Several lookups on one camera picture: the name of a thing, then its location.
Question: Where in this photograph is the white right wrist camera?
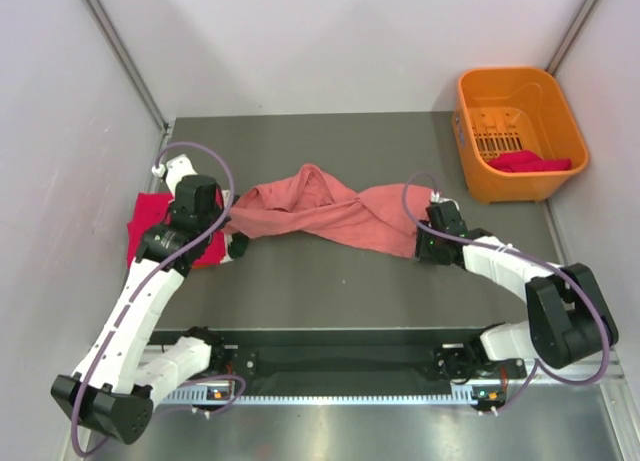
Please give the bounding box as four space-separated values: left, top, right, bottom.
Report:
430 191 459 207

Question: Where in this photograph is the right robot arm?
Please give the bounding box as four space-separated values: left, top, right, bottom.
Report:
415 200 619 377

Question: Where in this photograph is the slotted grey cable duct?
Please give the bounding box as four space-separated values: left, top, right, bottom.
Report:
161 383 502 407

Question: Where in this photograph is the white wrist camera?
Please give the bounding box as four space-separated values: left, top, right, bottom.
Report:
151 154 197 196
430 191 459 207

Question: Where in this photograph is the folded dark green t shirt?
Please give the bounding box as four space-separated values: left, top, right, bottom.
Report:
227 227 250 260

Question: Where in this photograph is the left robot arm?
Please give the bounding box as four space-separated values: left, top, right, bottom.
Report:
50 174 227 445

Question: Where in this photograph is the folded white t shirt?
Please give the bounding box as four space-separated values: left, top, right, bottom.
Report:
221 234 234 264

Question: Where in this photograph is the magenta t shirt in basket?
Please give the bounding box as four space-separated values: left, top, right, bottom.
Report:
488 150 572 173

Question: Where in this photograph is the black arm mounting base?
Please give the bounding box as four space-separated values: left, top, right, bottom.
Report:
219 328 526 396

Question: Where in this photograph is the salmon pink t shirt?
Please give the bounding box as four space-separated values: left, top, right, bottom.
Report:
223 164 432 258

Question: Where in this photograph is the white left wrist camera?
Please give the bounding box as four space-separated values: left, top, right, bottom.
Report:
151 154 197 196

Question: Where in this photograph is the folded magenta t shirt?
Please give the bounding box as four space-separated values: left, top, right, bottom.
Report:
126 193 229 269

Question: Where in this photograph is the orange plastic basket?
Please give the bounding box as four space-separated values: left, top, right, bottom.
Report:
452 67 590 204

